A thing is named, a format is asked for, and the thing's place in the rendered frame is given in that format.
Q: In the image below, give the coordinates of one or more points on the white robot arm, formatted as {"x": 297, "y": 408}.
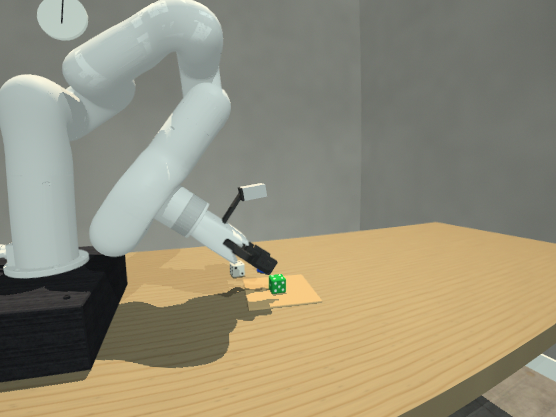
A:
{"x": 36, "y": 115}

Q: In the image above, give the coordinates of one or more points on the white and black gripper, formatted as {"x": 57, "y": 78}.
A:
{"x": 210, "y": 231}

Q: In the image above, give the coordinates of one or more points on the light orange flat mat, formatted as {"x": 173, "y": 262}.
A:
{"x": 298, "y": 292}

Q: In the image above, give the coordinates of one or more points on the green die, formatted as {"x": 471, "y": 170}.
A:
{"x": 277, "y": 283}

